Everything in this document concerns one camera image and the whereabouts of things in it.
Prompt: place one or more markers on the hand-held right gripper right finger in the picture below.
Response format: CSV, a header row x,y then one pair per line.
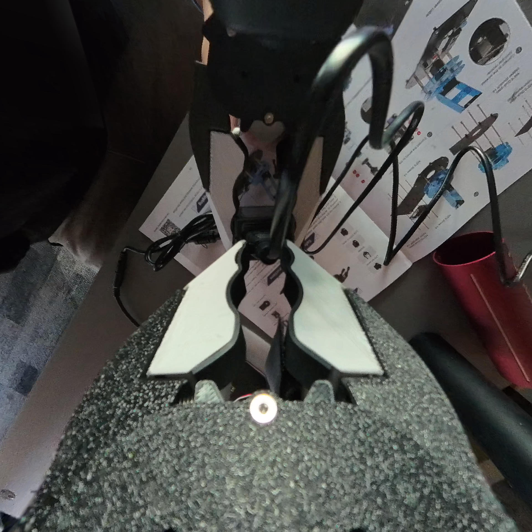
x,y
336,332

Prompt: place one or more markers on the person's left hand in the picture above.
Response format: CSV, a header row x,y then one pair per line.
x,y
206,48

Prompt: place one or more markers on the grey desk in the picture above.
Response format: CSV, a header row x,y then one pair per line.
x,y
104,332

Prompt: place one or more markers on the printed instruction booklet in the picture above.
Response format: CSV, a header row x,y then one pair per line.
x,y
457,62

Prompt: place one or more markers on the red cylinder bottle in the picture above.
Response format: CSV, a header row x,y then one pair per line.
x,y
478,311

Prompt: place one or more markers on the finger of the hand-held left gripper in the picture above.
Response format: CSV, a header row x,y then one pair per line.
x,y
314,174
222,166

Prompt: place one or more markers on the dark grey cylinder bottle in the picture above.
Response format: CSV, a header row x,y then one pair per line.
x,y
478,395

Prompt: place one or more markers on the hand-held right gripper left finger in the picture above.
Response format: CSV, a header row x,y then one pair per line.
x,y
199,332

